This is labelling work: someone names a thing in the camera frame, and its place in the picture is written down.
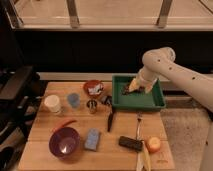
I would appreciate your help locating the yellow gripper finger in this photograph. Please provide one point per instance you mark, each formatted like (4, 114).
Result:
(148, 88)
(133, 85)

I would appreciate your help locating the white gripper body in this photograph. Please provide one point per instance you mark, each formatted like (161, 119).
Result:
(145, 77)

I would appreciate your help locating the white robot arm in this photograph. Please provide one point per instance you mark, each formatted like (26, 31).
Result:
(161, 61)

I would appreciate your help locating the green plastic tray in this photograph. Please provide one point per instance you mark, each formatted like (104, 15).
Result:
(136, 101)

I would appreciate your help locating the small dark object by tray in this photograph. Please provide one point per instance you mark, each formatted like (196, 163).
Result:
(106, 100)

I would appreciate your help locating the silver fork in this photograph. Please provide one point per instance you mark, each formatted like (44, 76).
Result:
(139, 121)

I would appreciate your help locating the red bowl with white contents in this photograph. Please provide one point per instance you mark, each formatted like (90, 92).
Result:
(93, 88)

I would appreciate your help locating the small metal cup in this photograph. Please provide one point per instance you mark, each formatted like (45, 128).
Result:
(92, 106)

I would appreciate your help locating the red apple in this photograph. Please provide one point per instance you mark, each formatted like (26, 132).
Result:
(153, 144)

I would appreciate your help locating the blue plastic cup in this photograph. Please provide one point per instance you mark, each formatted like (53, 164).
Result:
(74, 100)

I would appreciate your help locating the blue sponge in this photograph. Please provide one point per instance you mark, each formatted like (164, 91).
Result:
(92, 139)

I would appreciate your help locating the yellow banana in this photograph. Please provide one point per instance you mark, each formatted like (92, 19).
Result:
(143, 159)

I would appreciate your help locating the white cup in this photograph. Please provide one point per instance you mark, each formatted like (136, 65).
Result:
(53, 103)

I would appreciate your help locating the purple bowl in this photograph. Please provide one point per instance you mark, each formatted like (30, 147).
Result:
(64, 142)

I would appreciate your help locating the black chair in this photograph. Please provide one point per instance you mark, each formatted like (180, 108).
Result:
(15, 96)

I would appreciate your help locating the black handled knife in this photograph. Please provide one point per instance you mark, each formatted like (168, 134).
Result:
(110, 119)

